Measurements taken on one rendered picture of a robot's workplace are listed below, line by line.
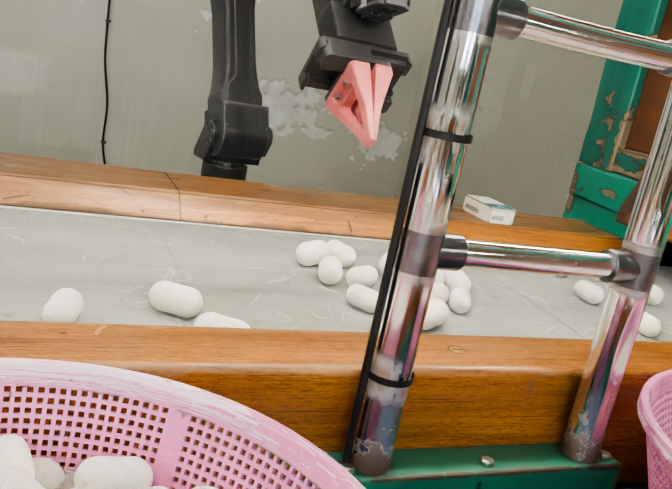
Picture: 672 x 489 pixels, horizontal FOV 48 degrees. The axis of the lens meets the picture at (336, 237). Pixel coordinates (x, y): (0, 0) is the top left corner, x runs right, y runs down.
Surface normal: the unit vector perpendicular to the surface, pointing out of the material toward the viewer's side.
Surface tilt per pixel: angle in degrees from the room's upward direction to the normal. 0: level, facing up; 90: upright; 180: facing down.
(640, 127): 90
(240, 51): 66
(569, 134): 90
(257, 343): 0
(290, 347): 0
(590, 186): 90
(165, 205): 45
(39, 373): 75
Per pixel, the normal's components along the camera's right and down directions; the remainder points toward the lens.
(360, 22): 0.39, -0.51
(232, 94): 0.55, -0.10
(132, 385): 0.03, -0.01
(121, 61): 0.40, 0.31
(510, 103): -0.89, -0.07
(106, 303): 0.19, -0.95
